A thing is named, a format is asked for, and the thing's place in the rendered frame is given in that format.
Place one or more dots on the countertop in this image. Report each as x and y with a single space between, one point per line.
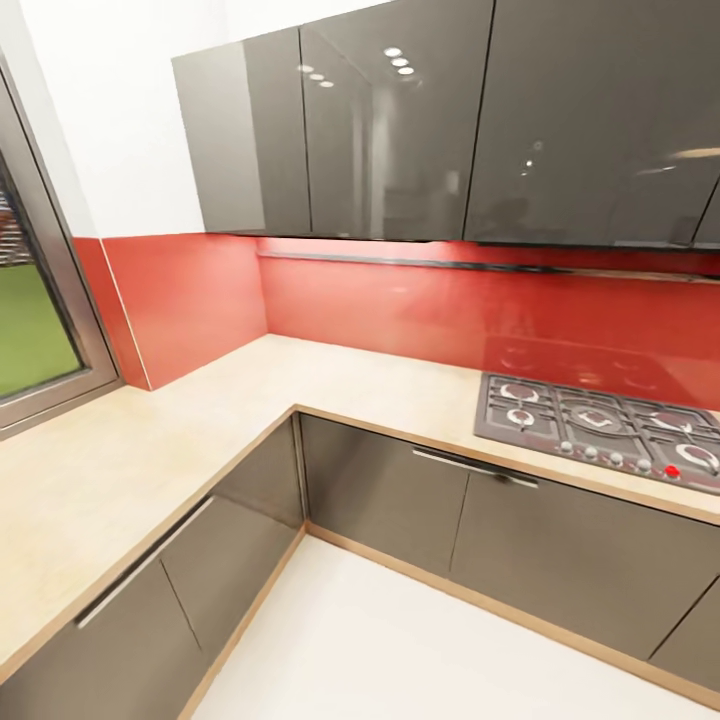
84 495
429 403

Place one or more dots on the cabinet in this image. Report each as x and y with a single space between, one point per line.
599 125
140 649
357 126
640 580

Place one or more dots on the fixed window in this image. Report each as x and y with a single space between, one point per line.
55 352

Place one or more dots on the burner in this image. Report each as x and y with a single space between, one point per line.
668 443

